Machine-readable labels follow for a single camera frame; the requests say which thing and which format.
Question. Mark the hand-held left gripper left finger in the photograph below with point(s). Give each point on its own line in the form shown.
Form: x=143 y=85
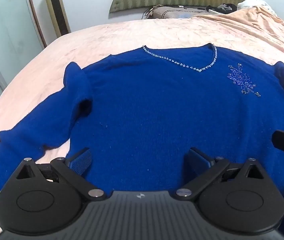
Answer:
x=82 y=161

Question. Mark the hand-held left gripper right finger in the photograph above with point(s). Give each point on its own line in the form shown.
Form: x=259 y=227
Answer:
x=202 y=160

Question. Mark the blue beaded sweater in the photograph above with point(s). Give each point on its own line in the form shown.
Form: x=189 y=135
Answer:
x=157 y=110

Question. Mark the pink bed blanket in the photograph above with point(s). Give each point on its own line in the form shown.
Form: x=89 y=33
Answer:
x=132 y=32

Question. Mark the white patterned cloth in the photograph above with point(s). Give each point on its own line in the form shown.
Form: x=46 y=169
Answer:
x=250 y=3

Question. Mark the light blue cloth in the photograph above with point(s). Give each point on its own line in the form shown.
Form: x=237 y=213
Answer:
x=184 y=16

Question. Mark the black clothing pile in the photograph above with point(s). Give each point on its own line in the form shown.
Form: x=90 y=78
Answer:
x=222 y=8

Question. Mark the frosted glass wardrobe door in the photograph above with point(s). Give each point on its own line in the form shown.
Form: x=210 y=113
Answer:
x=4 y=30

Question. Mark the brown pillow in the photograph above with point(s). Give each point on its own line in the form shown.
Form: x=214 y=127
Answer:
x=167 y=12

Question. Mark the gold tower fan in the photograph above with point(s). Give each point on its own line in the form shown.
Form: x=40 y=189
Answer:
x=56 y=7

